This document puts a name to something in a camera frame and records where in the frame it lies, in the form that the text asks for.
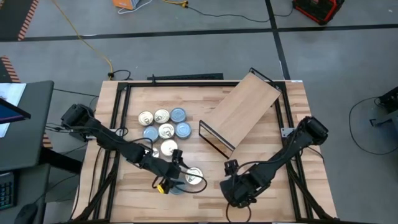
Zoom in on black equipment block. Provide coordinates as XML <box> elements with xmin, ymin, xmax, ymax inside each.
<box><xmin>374</xmin><ymin>86</ymin><xmax>398</xmax><ymax>114</ymax></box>

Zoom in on black floor cable with plug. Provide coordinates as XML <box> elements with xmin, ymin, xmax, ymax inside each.
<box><xmin>107</xmin><ymin>68</ymin><xmax>133</xmax><ymax>81</ymax></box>

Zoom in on black desk crossbar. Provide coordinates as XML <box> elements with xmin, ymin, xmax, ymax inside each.
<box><xmin>39</xmin><ymin>146</ymin><xmax>83</xmax><ymax>175</ymax></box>

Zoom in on dark grey desk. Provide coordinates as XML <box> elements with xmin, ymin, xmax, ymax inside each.
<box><xmin>0</xmin><ymin>80</ymin><xmax>55</xmax><ymax>172</ymax></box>

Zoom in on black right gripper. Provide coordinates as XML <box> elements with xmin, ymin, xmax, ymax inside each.
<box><xmin>220</xmin><ymin>159</ymin><xmax>271</xmax><ymax>208</ymax></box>

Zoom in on yellow cable plug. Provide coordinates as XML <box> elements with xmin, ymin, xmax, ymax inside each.
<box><xmin>161</xmin><ymin>0</ymin><xmax>190</xmax><ymax>9</ymax></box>

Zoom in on white paper sheet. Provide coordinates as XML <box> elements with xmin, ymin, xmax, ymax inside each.
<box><xmin>0</xmin><ymin>82</ymin><xmax>27</xmax><ymax>138</ymax></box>

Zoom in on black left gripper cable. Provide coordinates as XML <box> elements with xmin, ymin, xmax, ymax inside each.
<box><xmin>178</xmin><ymin>169</ymin><xmax>208</xmax><ymax>194</ymax></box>

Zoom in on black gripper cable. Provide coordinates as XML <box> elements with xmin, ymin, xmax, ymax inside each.
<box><xmin>178</xmin><ymin>169</ymin><xmax>208</xmax><ymax>194</ymax></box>
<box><xmin>225</xmin><ymin>202</ymin><xmax>252</xmax><ymax>224</ymax></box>

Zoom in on black power strip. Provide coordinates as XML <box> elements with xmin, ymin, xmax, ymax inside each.
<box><xmin>146</xmin><ymin>73</ymin><xmax>224</xmax><ymax>82</ymax></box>

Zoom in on black computer keyboard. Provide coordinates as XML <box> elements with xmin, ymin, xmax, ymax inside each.
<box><xmin>0</xmin><ymin>172</ymin><xmax>16</xmax><ymax>211</ymax></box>

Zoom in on thin black cable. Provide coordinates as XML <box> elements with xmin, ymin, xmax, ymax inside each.
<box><xmin>52</xmin><ymin>88</ymin><xmax>100</xmax><ymax>110</ymax></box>

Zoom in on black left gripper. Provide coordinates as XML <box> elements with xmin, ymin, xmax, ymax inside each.
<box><xmin>155</xmin><ymin>149</ymin><xmax>187</xmax><ymax>195</ymax></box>

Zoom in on yellow floor cable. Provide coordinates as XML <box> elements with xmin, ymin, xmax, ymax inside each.
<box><xmin>51</xmin><ymin>0</ymin><xmax>114</xmax><ymax>78</ymax></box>

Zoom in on wooden shelf black metal frame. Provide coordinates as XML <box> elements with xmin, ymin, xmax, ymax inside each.
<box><xmin>198</xmin><ymin>67</ymin><xmax>282</xmax><ymax>160</ymax></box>

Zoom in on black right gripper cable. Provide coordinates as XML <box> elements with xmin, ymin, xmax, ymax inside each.
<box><xmin>225</xmin><ymin>202</ymin><xmax>252</xmax><ymax>224</ymax></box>

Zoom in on red and black equipment case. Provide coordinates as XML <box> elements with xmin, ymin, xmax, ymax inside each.
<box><xmin>292</xmin><ymin>0</ymin><xmax>345</xmax><ymax>26</ymax></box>

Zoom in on black aluminium table frame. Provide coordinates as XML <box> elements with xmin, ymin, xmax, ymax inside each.
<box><xmin>72</xmin><ymin>80</ymin><xmax>336</xmax><ymax>224</ymax></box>

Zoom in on orange box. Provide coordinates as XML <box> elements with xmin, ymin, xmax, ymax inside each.
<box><xmin>112</xmin><ymin>0</ymin><xmax>141</xmax><ymax>11</ymax></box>

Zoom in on black computer mouse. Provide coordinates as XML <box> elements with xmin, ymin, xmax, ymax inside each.
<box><xmin>14</xmin><ymin>202</ymin><xmax>39</xmax><ymax>224</ymax></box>

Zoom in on black mat orange striped edge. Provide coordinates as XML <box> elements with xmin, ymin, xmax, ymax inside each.
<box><xmin>0</xmin><ymin>55</ymin><xmax>21</xmax><ymax>83</ymax></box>
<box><xmin>0</xmin><ymin>0</ymin><xmax>40</xmax><ymax>42</ymax></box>

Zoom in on dark computer monitor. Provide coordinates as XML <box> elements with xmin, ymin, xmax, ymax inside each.
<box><xmin>0</xmin><ymin>98</ymin><xmax>32</xmax><ymax>125</ymax></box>

